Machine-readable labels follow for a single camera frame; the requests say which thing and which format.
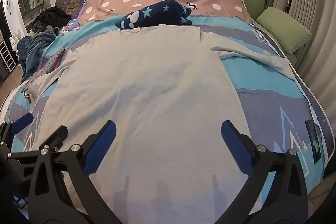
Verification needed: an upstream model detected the light grey t-shirt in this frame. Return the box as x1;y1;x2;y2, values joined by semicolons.
27;25;294;223

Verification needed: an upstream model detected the beige curtain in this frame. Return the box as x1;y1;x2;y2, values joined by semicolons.
270;0;335;128

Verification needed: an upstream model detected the green front pillow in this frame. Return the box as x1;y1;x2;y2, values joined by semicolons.
256;7;311;54

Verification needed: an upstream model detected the black phone on bed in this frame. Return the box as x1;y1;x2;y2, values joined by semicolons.
305;120;321;164

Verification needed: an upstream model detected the black clothes pile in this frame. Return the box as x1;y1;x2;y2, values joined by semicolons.
32;6;72;33

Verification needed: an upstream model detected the blue grey patterned duvet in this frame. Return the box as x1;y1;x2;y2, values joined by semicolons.
1;15;334;192

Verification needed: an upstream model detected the white ladder shelf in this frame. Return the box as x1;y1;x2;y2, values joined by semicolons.
0;35;17;73

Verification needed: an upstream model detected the purple tree pattern pillow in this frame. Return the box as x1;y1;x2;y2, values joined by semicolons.
55;0;85;19

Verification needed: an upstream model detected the dark blue fleece blanket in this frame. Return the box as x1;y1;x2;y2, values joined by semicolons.
17;27;59;82

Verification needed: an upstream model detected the navy star fleece blanket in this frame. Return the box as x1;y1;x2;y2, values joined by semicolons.
116;0;192;30

